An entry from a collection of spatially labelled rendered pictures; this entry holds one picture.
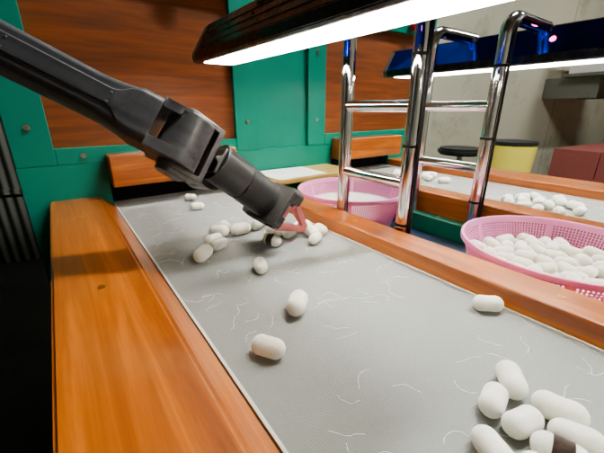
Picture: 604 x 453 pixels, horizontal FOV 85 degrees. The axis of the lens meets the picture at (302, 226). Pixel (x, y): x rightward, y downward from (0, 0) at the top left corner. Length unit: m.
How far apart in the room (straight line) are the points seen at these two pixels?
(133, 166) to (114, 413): 0.63
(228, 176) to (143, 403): 0.29
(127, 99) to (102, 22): 0.48
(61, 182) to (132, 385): 0.66
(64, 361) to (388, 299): 0.32
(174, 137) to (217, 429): 0.31
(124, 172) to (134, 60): 0.26
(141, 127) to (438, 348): 0.40
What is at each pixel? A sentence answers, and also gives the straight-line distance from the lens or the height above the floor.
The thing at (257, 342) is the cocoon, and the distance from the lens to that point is 0.32.
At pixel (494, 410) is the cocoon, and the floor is 0.75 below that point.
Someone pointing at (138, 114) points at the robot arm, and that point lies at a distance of 0.44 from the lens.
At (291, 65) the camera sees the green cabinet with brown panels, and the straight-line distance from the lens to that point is 1.08.
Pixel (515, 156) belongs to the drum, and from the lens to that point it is 3.61.
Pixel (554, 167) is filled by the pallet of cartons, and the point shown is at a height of 0.28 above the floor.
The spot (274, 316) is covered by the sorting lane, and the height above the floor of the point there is 0.74.
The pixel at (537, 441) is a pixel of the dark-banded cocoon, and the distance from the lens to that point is 0.30.
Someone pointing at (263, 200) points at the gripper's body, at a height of 0.83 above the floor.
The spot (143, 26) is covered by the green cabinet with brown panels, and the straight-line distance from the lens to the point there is 0.93.
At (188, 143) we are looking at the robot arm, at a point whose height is 0.92.
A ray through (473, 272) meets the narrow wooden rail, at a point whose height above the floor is 0.76.
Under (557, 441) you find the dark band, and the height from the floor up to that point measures 0.76.
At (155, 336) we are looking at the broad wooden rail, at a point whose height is 0.77.
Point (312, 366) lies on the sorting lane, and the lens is 0.32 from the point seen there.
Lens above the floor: 0.96
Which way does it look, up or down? 20 degrees down
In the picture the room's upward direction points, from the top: straight up
